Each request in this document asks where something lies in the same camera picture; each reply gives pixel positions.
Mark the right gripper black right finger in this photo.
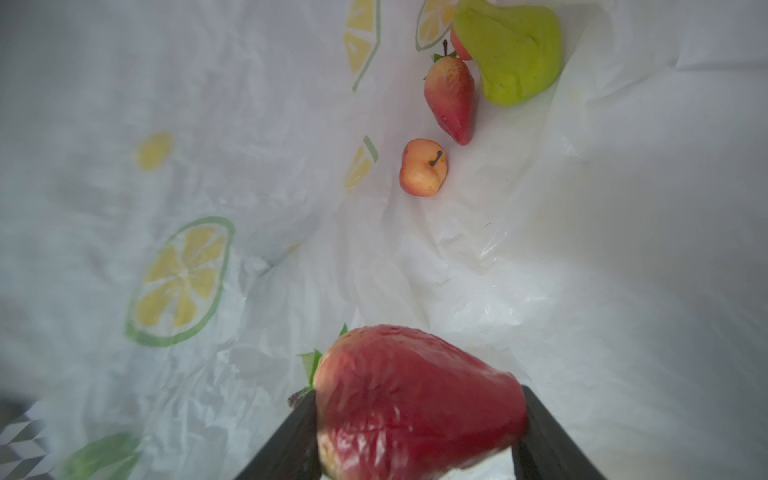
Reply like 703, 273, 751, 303
511, 385, 606, 480

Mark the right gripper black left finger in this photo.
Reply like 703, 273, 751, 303
235, 390, 323, 480

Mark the white plastic bag lemon print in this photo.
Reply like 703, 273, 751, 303
1, 1, 767, 479

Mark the small fake cherry apple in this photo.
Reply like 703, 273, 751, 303
399, 138, 448, 197

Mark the green fake pear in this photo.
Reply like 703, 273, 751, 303
453, 0, 563, 107

